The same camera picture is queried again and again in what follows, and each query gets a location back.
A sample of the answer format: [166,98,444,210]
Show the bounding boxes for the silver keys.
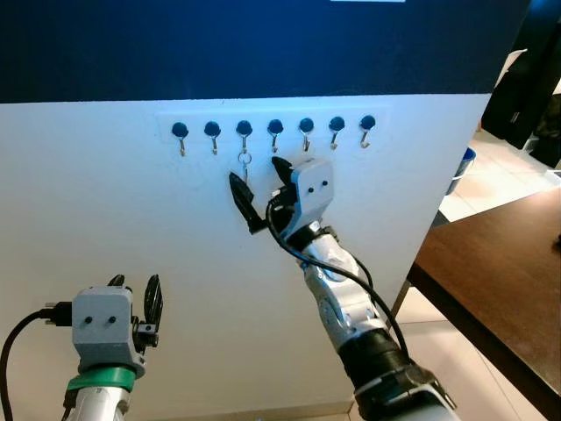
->
[238,151,253,194]

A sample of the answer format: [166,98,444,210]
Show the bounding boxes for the white hook rack strip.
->
[157,107,389,148]

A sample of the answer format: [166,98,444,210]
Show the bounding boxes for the dark blue knob hook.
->
[172,122,189,158]
[359,114,377,149]
[236,120,254,154]
[329,116,346,150]
[267,118,285,153]
[204,121,222,156]
[298,118,316,152]

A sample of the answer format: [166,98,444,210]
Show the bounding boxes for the dark brown wooden table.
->
[390,187,561,421]

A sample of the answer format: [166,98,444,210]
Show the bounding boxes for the blue plastic bucket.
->
[445,146,478,196]

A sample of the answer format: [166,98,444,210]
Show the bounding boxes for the black cabinet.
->
[480,0,561,169]

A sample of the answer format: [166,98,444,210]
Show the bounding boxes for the white plastic chair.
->
[493,48,529,93]

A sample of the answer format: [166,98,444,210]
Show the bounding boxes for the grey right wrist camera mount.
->
[288,158,335,231]

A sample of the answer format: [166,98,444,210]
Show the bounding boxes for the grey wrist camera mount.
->
[71,285,146,378]
[288,158,335,231]

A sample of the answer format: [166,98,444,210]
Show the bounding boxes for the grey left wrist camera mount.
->
[71,285,146,378]

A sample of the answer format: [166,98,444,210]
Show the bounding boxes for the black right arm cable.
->
[266,195,410,356]

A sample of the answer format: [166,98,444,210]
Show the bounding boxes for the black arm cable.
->
[266,195,410,356]
[0,302,74,421]

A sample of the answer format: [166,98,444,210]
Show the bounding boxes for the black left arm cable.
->
[0,302,74,421]

